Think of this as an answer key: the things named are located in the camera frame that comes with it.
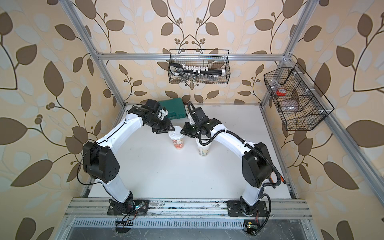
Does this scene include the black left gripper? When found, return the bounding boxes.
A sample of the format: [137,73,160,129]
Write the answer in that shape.
[145,116,176,133]

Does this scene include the paper milk tea cup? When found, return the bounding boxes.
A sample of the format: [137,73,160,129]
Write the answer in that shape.
[172,138,184,149]
[196,140,210,157]

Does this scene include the clear plastic lid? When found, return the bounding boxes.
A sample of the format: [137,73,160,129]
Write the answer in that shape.
[168,126,184,141]

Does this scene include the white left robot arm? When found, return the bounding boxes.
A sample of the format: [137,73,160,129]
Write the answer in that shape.
[82,99,175,215]

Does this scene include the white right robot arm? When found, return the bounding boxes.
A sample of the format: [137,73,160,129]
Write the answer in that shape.
[181,102,284,216]

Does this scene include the green plastic tool case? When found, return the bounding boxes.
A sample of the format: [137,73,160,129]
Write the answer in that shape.
[159,98,187,120]

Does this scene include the red object in basket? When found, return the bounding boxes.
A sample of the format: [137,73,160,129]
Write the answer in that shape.
[276,88,287,97]

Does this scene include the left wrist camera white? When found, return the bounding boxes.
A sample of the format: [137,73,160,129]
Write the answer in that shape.
[158,109,169,120]

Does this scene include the black handled scissors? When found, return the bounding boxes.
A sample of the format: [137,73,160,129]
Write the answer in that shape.
[168,63,185,77]

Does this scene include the black wire basket back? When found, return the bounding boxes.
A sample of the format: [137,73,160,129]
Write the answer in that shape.
[168,48,231,85]

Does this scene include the black wire basket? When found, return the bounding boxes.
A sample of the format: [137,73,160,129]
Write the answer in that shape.
[264,63,335,131]
[168,48,231,85]

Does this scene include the black wire basket right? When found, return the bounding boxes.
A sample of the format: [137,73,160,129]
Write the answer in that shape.
[264,63,335,131]

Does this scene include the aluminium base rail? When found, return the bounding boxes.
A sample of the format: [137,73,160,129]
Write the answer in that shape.
[64,198,313,229]

